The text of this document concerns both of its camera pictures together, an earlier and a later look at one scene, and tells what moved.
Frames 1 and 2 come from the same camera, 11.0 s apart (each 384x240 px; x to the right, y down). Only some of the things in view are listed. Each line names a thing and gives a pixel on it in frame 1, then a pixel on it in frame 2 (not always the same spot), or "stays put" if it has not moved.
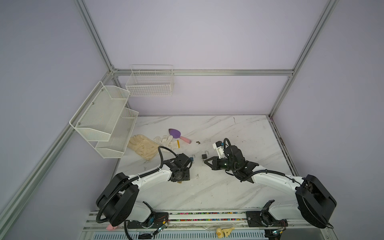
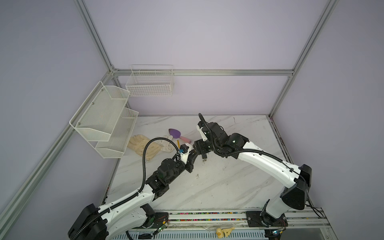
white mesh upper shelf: [97, 116] stays put
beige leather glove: [145, 147] stays put
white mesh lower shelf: [119, 137] stays put
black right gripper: [214, 165] to [197, 145]
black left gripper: [186, 177] to [190, 162]
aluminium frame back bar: [203, 71] stays put
